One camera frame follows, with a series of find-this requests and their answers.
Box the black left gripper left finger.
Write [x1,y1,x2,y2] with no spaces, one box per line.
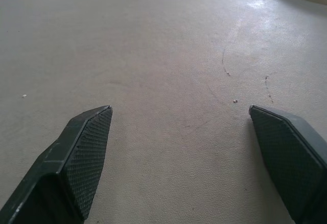
[0,105,113,224]

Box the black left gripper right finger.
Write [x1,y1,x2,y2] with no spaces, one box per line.
[249,104,327,224]

